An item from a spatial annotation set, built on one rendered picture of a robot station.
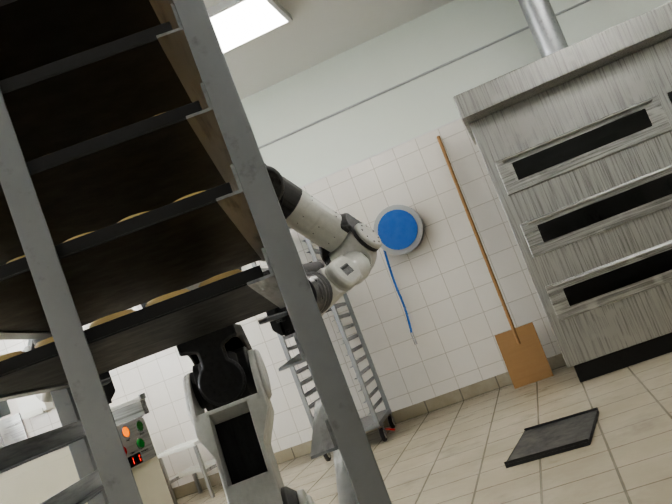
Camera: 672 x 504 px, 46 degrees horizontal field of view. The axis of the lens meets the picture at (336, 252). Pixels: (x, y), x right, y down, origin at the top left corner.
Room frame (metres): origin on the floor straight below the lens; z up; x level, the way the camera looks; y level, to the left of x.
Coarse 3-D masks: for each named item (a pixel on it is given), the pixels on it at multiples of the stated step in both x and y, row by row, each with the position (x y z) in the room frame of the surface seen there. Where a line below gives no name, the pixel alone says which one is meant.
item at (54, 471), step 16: (64, 448) 2.34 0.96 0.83; (32, 464) 2.38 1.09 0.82; (48, 464) 2.36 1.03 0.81; (64, 464) 2.35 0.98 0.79; (144, 464) 2.56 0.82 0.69; (0, 480) 2.42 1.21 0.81; (16, 480) 2.40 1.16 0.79; (32, 480) 2.39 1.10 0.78; (48, 480) 2.37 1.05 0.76; (64, 480) 2.35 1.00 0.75; (144, 480) 2.53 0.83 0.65; (160, 480) 2.61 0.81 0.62; (0, 496) 2.43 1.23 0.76; (16, 496) 2.41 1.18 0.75; (32, 496) 2.39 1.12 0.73; (48, 496) 2.37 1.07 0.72; (144, 496) 2.51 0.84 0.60; (160, 496) 2.59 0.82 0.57
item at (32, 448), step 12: (48, 432) 1.20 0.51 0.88; (60, 432) 1.25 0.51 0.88; (72, 432) 1.30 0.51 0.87; (84, 432) 1.36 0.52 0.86; (12, 444) 1.06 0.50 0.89; (24, 444) 1.10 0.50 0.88; (36, 444) 1.14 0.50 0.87; (48, 444) 1.18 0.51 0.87; (60, 444) 1.23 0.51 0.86; (0, 456) 1.01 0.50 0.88; (12, 456) 1.05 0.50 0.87; (24, 456) 1.08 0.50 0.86; (36, 456) 1.06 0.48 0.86; (0, 468) 1.00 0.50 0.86; (12, 468) 0.98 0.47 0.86
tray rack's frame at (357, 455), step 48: (192, 0) 0.77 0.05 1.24; (192, 48) 0.77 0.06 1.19; (0, 96) 0.77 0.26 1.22; (0, 144) 0.77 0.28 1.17; (240, 144) 0.77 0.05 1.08; (48, 240) 0.77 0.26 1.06; (288, 240) 0.77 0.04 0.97; (48, 288) 0.77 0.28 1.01; (288, 288) 0.77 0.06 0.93; (96, 384) 0.77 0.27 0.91; (336, 384) 0.77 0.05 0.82; (96, 432) 0.77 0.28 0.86; (336, 432) 0.77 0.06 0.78
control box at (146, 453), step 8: (120, 424) 2.51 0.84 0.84; (128, 424) 2.50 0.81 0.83; (136, 424) 2.54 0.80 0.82; (144, 424) 2.58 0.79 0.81; (120, 432) 2.45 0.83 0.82; (136, 432) 2.53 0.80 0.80; (144, 432) 2.57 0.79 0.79; (128, 440) 2.48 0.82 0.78; (136, 440) 2.51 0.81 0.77; (144, 440) 2.55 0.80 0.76; (128, 448) 2.46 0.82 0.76; (136, 448) 2.50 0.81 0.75; (144, 448) 2.54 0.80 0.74; (152, 448) 2.58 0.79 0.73; (128, 456) 2.45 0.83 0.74; (136, 456) 2.48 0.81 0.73; (144, 456) 2.52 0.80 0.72; (152, 456) 2.56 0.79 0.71; (136, 464) 2.47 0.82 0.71
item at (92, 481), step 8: (96, 472) 1.35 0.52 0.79; (80, 480) 1.26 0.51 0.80; (88, 480) 1.30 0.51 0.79; (96, 480) 1.34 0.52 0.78; (72, 488) 1.22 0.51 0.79; (80, 488) 1.25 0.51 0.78; (88, 488) 1.29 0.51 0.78; (96, 488) 1.32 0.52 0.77; (56, 496) 1.15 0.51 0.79; (64, 496) 1.18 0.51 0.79; (72, 496) 1.21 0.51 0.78; (80, 496) 1.24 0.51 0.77; (88, 496) 1.24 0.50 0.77
